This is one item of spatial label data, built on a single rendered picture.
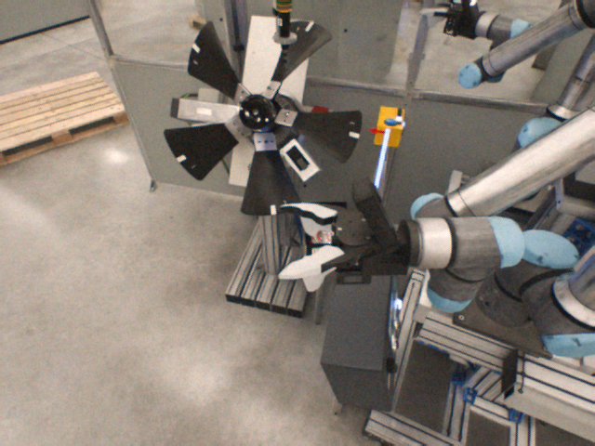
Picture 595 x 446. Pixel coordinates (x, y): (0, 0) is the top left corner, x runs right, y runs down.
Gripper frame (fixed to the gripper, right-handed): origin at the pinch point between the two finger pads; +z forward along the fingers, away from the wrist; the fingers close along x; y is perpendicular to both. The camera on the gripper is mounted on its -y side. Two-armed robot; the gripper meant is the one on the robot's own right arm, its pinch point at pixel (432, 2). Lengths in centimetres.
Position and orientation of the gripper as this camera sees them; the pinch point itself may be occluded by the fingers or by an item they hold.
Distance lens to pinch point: 158.4
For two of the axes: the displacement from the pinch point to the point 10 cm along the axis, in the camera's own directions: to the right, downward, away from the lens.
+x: 7.7, -5.5, 3.4
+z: -6.3, -5.6, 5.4
